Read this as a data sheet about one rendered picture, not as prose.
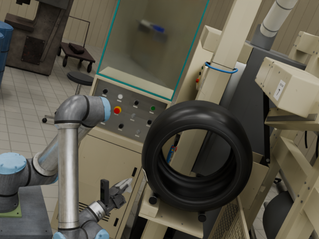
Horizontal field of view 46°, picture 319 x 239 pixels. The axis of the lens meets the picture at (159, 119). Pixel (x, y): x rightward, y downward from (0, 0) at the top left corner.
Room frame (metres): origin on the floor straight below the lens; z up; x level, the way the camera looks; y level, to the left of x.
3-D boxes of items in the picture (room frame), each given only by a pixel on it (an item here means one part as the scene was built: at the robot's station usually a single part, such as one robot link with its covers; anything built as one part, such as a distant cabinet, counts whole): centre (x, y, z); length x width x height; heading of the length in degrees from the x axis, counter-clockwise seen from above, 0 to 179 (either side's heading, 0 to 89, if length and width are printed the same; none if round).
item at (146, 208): (1.97, -0.11, 0.83); 0.36 x 0.09 x 0.06; 1
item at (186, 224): (1.97, -0.25, 0.80); 0.37 x 0.36 x 0.02; 91
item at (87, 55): (7.80, 2.15, 0.44); 1.16 x 0.64 x 0.88; 32
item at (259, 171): (2.20, -0.63, 1.05); 0.20 x 0.15 x 0.30; 1
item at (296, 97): (1.85, -0.55, 1.71); 0.61 x 0.25 x 0.15; 1
